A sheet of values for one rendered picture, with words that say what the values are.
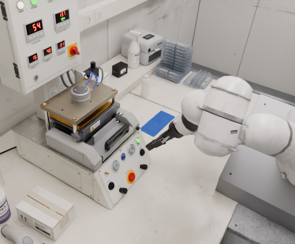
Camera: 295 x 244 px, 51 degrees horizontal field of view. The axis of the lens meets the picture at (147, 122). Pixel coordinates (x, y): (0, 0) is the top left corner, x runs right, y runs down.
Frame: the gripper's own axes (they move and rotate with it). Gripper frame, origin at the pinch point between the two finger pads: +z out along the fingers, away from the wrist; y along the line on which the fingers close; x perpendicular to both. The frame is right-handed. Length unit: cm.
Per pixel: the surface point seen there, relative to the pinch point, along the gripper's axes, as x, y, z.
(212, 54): -4, -234, 82
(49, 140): -30.3, 28.4, 13.6
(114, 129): -16.1, 7.6, 3.8
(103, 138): -16.4, 14.4, 4.0
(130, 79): -33, -56, 37
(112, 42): -62, -74, 45
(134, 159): -0.1, 6.2, 8.6
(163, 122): -0.6, -34.7, 19.7
